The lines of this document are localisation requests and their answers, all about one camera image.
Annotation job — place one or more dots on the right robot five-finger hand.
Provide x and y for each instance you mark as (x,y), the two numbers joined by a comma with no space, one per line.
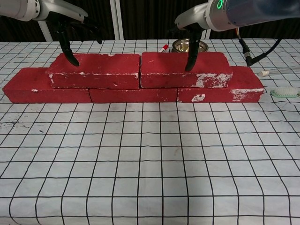
(194,16)

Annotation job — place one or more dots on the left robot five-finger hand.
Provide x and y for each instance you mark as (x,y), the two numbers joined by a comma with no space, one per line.
(68,10)

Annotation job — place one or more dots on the red brick heavy white scuffs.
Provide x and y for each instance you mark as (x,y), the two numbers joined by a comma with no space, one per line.
(164,63)

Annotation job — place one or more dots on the red brick chipped white corner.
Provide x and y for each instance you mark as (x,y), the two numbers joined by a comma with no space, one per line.
(105,65)

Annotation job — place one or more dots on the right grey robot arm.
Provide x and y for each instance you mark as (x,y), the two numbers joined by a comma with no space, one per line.
(253,11)

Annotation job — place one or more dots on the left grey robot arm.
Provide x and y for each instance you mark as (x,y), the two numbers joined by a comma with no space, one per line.
(18,8)

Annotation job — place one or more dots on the red brick with white patch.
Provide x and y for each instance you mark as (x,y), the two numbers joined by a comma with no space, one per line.
(218,96)

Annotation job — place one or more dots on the steel bowl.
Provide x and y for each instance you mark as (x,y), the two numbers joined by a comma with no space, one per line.
(181,47)

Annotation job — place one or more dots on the red and white marker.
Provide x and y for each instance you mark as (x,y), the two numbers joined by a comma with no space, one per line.
(163,48)

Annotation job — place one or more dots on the clear tube with white cap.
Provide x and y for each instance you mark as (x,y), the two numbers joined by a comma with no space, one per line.
(281,70)

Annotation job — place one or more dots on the green brush with white bristles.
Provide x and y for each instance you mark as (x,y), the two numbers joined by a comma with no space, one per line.
(283,92)

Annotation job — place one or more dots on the white black-grid tablecloth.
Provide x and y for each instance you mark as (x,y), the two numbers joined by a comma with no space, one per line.
(150,164)

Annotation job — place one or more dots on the white double partition frame post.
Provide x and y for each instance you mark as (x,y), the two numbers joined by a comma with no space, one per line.
(116,21)

